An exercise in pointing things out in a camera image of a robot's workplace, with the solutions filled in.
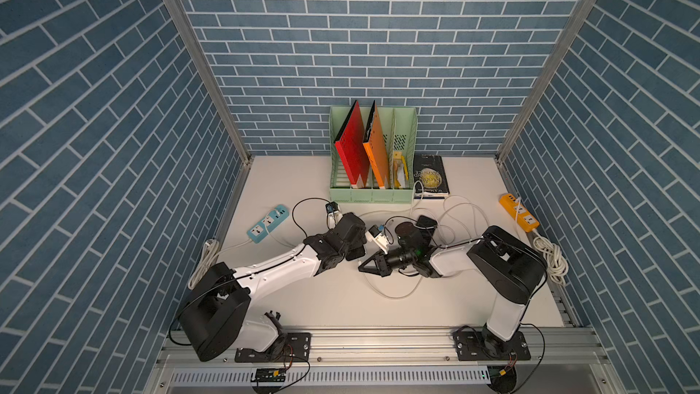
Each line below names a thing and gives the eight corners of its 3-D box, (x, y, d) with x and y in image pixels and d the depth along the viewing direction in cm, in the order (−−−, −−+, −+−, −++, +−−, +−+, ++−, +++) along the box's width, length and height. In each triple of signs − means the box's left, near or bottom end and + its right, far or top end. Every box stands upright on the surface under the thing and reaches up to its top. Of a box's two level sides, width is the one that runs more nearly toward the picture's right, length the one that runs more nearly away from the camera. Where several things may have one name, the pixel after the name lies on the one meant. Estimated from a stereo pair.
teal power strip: (247, 237, 97) (244, 232, 94) (283, 208, 105) (281, 202, 102) (255, 245, 95) (252, 240, 92) (291, 214, 103) (289, 209, 101)
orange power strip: (523, 235, 98) (528, 230, 95) (493, 201, 107) (496, 196, 104) (538, 228, 100) (543, 222, 97) (507, 195, 109) (511, 190, 106)
